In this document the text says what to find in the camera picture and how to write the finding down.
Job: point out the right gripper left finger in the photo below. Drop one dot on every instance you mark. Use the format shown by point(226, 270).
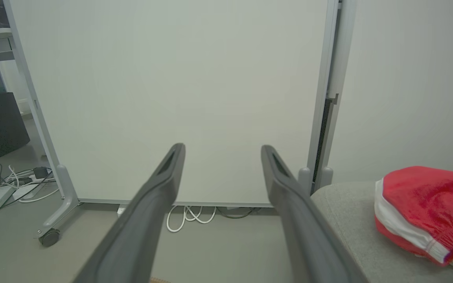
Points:
point(144, 216)

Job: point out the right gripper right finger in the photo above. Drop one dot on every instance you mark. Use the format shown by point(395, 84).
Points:
point(301, 228)

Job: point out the red white sports garment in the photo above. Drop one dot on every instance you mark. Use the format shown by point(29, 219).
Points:
point(427, 200)

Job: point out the grey partition foot with caster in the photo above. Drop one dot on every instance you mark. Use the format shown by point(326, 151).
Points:
point(63, 204)

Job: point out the black power adapter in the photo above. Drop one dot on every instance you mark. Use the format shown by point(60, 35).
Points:
point(40, 172)

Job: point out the large white partition panel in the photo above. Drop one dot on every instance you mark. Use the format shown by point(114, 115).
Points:
point(171, 78)

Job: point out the narrow white partition panel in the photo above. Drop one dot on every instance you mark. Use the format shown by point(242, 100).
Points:
point(407, 78)

